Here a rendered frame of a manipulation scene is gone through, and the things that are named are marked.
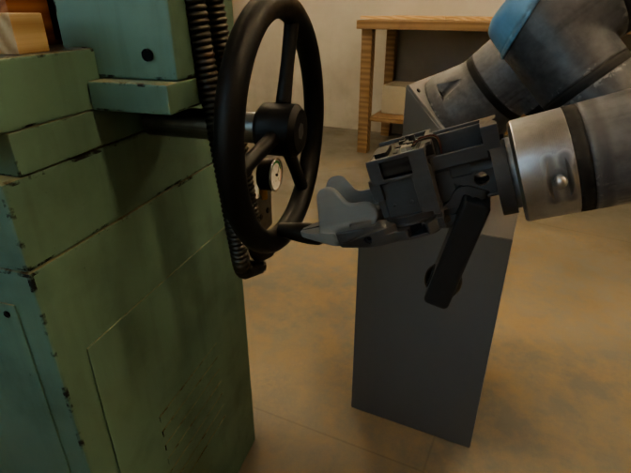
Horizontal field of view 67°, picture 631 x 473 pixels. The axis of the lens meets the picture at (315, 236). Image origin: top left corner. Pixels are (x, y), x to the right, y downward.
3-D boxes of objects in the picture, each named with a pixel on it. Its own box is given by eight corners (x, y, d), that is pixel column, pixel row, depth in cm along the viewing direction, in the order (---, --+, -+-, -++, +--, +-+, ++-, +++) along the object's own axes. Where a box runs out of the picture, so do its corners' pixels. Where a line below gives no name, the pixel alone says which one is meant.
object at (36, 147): (20, 177, 43) (7, 133, 41) (-144, 158, 48) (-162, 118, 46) (223, 99, 77) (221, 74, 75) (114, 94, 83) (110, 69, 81)
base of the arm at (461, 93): (437, 72, 104) (474, 38, 97) (493, 137, 105) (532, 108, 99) (415, 93, 89) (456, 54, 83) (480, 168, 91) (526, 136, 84)
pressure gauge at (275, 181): (271, 206, 86) (269, 162, 83) (253, 204, 87) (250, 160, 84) (284, 194, 92) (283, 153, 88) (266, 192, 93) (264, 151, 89)
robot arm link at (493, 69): (485, 52, 97) (565, -19, 86) (535, 118, 96) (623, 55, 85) (462, 53, 86) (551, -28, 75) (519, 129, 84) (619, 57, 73)
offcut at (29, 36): (17, 50, 46) (7, 12, 45) (50, 51, 46) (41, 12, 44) (-16, 53, 43) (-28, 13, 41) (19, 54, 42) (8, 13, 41)
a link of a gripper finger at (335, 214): (287, 192, 49) (371, 171, 46) (306, 242, 51) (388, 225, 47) (276, 203, 46) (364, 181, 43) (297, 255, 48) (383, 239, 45)
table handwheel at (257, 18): (267, -75, 39) (343, 44, 67) (69, -66, 44) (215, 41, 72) (233, 270, 41) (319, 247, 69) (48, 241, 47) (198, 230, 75)
